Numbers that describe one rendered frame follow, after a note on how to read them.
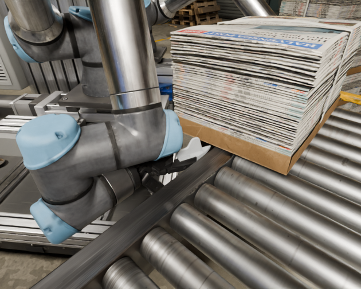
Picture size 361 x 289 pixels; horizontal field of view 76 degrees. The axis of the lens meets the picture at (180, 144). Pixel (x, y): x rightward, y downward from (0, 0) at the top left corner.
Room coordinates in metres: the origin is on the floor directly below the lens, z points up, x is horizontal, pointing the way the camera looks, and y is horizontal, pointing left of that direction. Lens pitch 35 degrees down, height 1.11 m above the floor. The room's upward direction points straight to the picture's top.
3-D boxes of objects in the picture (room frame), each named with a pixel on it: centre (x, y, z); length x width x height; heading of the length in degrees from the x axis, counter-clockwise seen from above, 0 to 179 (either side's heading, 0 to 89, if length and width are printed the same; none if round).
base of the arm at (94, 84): (0.73, 0.24, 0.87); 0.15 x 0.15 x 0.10
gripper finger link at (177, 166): (0.39, 0.01, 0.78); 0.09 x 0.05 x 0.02; 112
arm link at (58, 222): (0.26, 0.17, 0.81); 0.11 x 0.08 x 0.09; 138
